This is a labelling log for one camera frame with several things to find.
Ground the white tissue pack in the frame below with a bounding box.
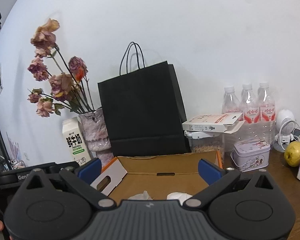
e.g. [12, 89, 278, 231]
[166, 192, 192, 205]

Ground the clear plastic bag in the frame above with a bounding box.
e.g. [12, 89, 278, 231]
[128, 191, 153, 200]

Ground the white green milk carton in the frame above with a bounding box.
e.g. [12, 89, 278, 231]
[62, 117, 91, 166]

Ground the purple marbled vase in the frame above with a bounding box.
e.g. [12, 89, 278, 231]
[79, 107, 114, 167]

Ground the red cardboard fruit box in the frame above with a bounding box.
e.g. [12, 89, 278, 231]
[90, 151, 222, 204]

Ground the clear plastic food container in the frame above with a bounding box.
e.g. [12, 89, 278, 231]
[184, 131, 225, 161]

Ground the floral tin box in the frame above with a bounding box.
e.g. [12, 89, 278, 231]
[230, 138, 270, 172]

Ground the flat white orange carton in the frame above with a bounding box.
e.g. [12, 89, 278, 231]
[182, 112, 245, 134]

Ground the clear water bottle left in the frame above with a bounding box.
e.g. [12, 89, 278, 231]
[222, 86, 241, 114]

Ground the clear water bottle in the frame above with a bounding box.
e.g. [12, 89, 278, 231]
[222, 86, 241, 114]
[257, 82, 276, 122]
[239, 83, 260, 124]

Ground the clear water bottle middle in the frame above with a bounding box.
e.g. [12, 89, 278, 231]
[239, 83, 260, 124]

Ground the black paper shopping bag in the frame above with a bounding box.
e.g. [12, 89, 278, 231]
[98, 42, 190, 157]

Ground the dried pink rose bouquet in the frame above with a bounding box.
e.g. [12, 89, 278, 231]
[27, 18, 95, 118]

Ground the yellow green apple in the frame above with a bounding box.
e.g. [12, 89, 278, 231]
[284, 141, 300, 167]

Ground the clear water bottle right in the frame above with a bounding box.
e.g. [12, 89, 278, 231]
[257, 82, 276, 122]

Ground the small white desk fan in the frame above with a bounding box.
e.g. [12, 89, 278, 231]
[274, 109, 300, 153]

